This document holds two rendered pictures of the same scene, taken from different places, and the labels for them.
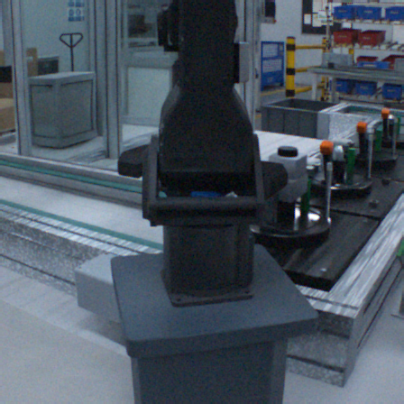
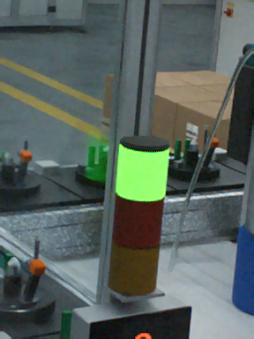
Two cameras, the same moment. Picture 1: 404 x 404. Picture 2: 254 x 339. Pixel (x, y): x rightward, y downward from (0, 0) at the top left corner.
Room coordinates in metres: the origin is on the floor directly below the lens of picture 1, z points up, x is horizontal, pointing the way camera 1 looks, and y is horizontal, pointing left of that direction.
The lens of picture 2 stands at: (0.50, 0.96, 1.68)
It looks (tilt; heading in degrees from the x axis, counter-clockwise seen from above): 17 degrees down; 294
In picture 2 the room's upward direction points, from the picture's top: 5 degrees clockwise
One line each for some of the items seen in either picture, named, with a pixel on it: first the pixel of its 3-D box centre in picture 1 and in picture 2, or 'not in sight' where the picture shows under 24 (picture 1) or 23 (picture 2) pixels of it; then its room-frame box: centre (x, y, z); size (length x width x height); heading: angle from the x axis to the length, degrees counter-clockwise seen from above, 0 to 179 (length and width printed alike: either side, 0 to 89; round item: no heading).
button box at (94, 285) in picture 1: (151, 298); not in sight; (0.60, 0.06, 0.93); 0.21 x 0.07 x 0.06; 58
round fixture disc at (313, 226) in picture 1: (284, 224); not in sight; (0.74, -0.12, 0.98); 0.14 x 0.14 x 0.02
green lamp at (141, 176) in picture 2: not in sight; (142, 170); (0.94, -0.03, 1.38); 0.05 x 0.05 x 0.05
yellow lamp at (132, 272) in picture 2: not in sight; (133, 264); (0.94, -0.03, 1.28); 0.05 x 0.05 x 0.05
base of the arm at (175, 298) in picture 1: (207, 252); not in sight; (0.40, -0.01, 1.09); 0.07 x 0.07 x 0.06; 13
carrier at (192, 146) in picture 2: not in sight; (192, 154); (1.46, -1.49, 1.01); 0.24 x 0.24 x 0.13; 58
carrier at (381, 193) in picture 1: (337, 165); not in sight; (0.95, -0.26, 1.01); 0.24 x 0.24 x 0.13; 58
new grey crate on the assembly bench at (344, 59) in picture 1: (336, 60); not in sight; (6.30, -1.65, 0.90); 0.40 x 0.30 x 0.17; 150
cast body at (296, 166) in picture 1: (289, 169); not in sight; (0.75, -0.13, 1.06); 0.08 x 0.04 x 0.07; 148
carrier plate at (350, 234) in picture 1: (283, 236); not in sight; (0.74, -0.12, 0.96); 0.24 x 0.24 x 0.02; 58
